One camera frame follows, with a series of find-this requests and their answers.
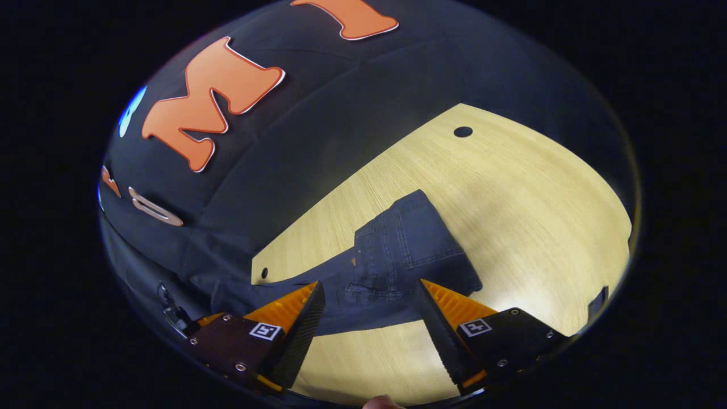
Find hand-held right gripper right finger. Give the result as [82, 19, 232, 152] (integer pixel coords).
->
[417, 278, 570, 397]

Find black jeans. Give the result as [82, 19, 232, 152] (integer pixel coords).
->
[213, 189, 483, 336]

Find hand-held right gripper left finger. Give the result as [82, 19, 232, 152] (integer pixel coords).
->
[189, 281, 327, 394]

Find small dark block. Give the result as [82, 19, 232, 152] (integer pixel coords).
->
[587, 285, 610, 322]

